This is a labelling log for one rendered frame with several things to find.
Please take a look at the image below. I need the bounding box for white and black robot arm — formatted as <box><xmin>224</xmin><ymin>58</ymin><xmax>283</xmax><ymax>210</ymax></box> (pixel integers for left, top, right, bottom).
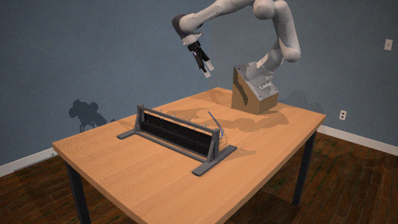
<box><xmin>172</xmin><ymin>0</ymin><xmax>300</xmax><ymax>90</ymax></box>

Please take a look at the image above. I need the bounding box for grey rack with black patch panel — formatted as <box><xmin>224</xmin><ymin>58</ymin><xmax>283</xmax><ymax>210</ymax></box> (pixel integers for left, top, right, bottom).
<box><xmin>117</xmin><ymin>104</ymin><xmax>237</xmax><ymax>177</ymax></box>

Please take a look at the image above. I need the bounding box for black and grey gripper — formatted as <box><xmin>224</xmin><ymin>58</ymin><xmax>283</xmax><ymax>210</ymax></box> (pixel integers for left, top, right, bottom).
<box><xmin>188</xmin><ymin>41</ymin><xmax>214</xmax><ymax>78</ymax></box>

